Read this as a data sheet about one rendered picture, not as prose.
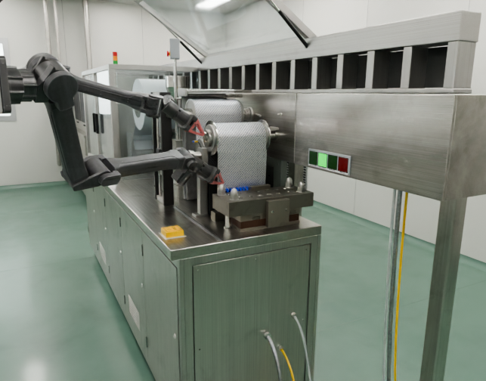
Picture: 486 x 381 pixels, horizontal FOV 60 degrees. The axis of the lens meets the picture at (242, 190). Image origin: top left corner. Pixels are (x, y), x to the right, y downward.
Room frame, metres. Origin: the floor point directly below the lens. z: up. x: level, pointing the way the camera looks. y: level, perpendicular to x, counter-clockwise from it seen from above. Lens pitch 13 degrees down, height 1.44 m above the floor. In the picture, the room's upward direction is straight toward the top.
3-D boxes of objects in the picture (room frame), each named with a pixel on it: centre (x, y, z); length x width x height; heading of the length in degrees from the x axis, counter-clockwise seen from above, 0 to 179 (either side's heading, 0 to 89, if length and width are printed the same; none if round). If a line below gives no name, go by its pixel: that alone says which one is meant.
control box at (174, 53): (2.31, 0.37, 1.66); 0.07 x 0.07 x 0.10; 12
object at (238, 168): (1.81, 0.00, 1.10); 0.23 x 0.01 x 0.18; 118
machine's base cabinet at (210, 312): (2.66, 0.53, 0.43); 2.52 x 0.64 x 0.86; 28
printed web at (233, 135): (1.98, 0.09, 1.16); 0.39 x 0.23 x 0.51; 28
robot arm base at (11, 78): (0.97, 0.52, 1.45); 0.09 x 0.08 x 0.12; 53
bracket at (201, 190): (1.82, 0.19, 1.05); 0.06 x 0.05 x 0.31; 118
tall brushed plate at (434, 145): (2.59, 0.05, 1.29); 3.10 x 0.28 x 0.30; 28
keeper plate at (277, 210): (1.65, -0.14, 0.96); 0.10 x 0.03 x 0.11; 118
